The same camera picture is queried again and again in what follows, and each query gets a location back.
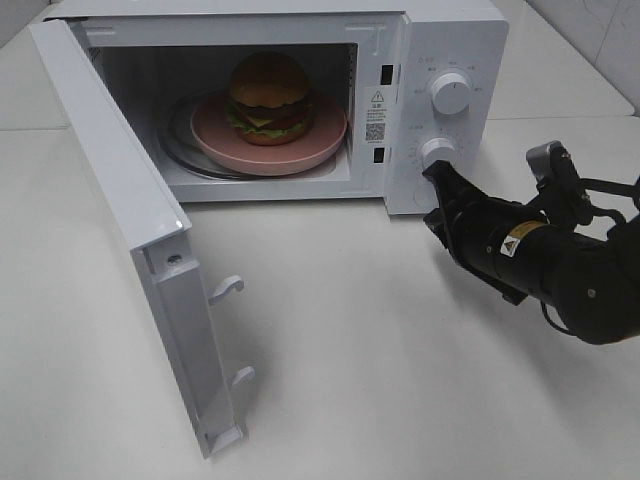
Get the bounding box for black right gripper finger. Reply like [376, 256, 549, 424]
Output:
[423, 209, 457, 255]

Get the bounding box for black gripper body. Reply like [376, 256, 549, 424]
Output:
[443, 196, 545, 304]

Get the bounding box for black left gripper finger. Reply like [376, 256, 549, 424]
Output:
[422, 160, 491, 220]

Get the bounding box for round door release button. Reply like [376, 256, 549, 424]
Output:
[414, 184, 439, 211]

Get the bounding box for white timer knob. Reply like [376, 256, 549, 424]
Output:
[419, 137, 458, 171]

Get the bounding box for burger with sesame-free bun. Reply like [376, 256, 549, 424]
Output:
[226, 51, 313, 146]

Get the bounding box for pink round plate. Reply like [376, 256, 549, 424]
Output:
[190, 93, 347, 176]

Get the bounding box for white microwave door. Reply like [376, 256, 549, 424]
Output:
[30, 20, 254, 457]

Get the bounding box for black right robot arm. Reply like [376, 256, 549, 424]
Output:
[424, 197, 639, 345]

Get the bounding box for white upper power knob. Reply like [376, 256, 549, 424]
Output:
[431, 72, 471, 115]

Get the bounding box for white microwave oven body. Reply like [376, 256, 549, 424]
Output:
[40, 1, 509, 215]

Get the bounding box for glass microwave turntable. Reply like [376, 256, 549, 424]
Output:
[156, 90, 248, 181]

